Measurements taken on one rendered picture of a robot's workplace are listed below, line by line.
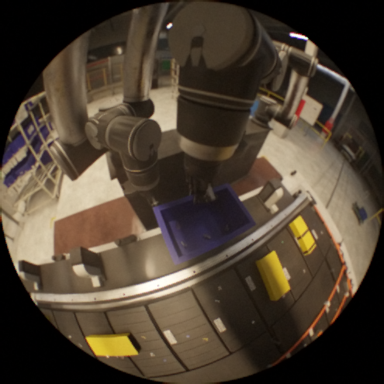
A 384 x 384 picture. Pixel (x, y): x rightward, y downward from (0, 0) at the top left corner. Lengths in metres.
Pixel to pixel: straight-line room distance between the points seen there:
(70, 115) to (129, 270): 0.57
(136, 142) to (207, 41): 0.23
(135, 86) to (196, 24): 0.35
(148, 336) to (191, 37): 0.58
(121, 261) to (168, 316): 0.29
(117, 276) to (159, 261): 0.19
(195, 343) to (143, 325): 0.16
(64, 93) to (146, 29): 0.28
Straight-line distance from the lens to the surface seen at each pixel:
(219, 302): 0.42
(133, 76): 0.48
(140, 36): 0.47
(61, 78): 0.43
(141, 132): 0.30
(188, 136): 0.18
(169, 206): 0.33
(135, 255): 0.55
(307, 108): 7.60
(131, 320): 0.45
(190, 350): 0.48
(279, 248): 0.54
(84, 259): 0.52
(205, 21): 0.16
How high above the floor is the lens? 1.40
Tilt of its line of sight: 54 degrees down
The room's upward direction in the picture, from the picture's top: 9 degrees clockwise
